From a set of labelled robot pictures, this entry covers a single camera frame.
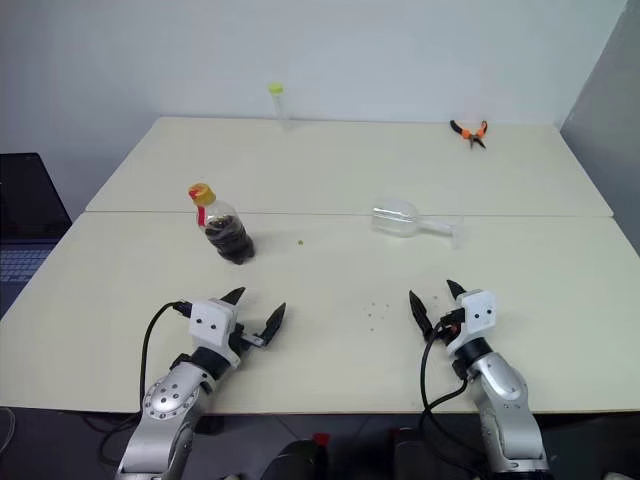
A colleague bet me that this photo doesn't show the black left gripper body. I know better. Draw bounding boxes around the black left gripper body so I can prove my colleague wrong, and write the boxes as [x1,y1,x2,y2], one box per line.
[227,323,265,360]

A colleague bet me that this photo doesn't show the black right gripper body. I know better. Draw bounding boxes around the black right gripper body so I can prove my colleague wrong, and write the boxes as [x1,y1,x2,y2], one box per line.
[433,308,468,347]

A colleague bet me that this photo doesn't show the cola bottle with yellow cap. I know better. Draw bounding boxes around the cola bottle with yellow cap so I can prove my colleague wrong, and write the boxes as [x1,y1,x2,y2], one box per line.
[187,182,255,265]

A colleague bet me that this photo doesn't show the clear plastic wine glass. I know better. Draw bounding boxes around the clear plastic wine glass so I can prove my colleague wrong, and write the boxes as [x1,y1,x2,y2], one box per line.
[369,196,465,250]

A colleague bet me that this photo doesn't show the dark rounded shape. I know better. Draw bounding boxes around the dark rounded shape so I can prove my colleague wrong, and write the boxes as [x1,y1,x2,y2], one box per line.
[261,438,332,480]

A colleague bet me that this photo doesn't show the orange and black pliers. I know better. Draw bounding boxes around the orange and black pliers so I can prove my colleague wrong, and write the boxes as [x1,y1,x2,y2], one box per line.
[449,118,490,150]

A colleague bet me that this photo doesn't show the clear tube with yellow-green cap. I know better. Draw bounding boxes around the clear tube with yellow-green cap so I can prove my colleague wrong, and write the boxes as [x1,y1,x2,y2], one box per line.
[266,82,296,132]

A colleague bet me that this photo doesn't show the dark laptop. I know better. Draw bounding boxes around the dark laptop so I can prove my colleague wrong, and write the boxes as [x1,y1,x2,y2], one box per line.
[0,152,74,321]

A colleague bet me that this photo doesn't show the grey partition panel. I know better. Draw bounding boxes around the grey partition panel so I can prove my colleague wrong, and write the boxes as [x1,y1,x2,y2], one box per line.
[558,0,640,219]

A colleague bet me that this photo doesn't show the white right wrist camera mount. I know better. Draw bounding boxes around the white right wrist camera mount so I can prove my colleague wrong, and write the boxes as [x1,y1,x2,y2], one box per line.
[446,288,499,352]

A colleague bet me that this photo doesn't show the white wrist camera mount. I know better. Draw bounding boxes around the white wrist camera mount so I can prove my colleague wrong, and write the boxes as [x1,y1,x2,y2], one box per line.
[446,288,499,352]
[188,298,237,362]

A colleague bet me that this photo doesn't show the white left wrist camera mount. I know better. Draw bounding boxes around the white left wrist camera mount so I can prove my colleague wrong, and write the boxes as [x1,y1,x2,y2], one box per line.
[188,298,237,362]

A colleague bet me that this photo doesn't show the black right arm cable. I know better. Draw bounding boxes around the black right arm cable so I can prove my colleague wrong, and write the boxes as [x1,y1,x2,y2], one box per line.
[418,319,484,474]

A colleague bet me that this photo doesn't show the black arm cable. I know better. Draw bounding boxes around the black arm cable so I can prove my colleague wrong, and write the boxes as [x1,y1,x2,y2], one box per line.
[418,319,484,474]
[138,299,195,414]

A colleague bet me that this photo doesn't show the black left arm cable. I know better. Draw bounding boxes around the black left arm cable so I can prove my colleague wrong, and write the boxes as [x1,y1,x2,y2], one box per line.
[138,299,195,414]

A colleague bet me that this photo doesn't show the thin black floor cable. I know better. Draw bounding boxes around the thin black floor cable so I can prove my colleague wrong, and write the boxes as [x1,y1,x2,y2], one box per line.
[98,413,144,465]

